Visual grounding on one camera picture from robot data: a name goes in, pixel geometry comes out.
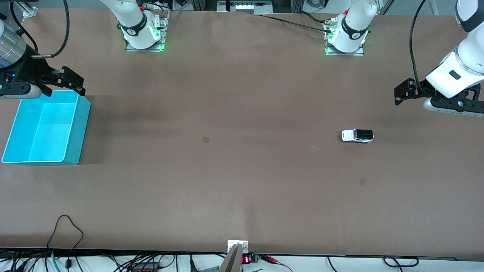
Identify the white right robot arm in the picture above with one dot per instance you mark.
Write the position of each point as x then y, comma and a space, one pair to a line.
134, 26

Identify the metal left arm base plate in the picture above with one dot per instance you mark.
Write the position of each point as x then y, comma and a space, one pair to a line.
361, 53

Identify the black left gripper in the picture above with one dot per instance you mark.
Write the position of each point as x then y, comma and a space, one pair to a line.
421, 88

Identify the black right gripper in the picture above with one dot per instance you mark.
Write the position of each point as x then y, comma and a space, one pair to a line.
29, 70

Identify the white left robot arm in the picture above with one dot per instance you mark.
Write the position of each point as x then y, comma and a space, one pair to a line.
353, 26

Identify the turquoise plastic bin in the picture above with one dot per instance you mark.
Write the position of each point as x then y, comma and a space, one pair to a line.
49, 128

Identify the metal rack device with lights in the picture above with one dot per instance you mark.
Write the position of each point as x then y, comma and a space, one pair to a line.
245, 5

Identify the black power strip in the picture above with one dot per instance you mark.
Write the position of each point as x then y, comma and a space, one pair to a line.
145, 269

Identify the small metal corner bracket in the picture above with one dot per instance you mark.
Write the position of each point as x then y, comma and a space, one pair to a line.
29, 11

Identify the red LED display module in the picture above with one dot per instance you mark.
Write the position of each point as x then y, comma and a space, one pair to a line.
246, 259

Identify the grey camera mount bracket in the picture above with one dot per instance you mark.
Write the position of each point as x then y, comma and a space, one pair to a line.
231, 262

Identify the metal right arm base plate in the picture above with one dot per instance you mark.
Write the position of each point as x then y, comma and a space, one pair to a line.
163, 37

